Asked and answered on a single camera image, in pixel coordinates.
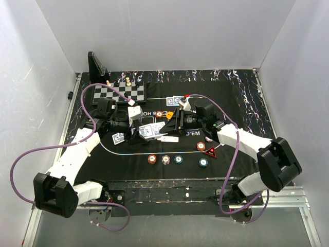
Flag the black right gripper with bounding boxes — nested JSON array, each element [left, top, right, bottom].
[[159, 107, 205, 137]]

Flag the yellow big blind button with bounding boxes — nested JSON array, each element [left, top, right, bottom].
[[166, 112, 173, 119]]

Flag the blue playing card box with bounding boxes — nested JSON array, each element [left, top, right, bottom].
[[139, 123, 158, 139]]

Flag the face-up hearts card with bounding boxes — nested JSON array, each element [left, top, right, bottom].
[[157, 135, 179, 143]]

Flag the blue card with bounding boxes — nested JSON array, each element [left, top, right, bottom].
[[151, 121, 166, 135]]

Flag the orange chips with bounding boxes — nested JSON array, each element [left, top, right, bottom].
[[155, 111, 163, 118], [196, 142, 206, 151]]

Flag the orange red chip stack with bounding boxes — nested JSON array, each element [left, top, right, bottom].
[[148, 154, 157, 165]]

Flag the pink blue chip stack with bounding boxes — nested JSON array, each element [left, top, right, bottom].
[[161, 155, 170, 165]]

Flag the green blue chip stack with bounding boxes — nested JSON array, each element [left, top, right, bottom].
[[174, 155, 183, 164]]

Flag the red black triangular all-in marker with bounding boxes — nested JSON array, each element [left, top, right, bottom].
[[204, 146, 217, 158]]

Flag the green chips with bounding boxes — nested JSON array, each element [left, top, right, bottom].
[[199, 158, 208, 168]]

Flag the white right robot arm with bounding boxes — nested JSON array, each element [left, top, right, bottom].
[[160, 99, 302, 205]]

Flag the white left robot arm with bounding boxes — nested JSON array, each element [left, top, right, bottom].
[[33, 98, 143, 218]]

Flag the black poker table mat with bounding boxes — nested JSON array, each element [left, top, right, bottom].
[[76, 81, 246, 182]]

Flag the black marbled table cover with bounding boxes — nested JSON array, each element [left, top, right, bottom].
[[69, 68, 290, 180]]

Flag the black white chessboard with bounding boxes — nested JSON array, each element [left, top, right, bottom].
[[91, 82, 147, 105]]

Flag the black triangular stand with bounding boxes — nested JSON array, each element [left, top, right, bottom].
[[87, 51, 110, 84]]

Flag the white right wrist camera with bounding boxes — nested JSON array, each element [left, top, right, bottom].
[[178, 98, 191, 111]]

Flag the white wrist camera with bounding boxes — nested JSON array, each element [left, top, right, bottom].
[[178, 98, 191, 111], [127, 105, 143, 126]]

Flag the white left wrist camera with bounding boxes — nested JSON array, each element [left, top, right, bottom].
[[127, 105, 143, 126]]

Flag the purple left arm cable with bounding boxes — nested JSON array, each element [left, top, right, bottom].
[[10, 82, 137, 204]]

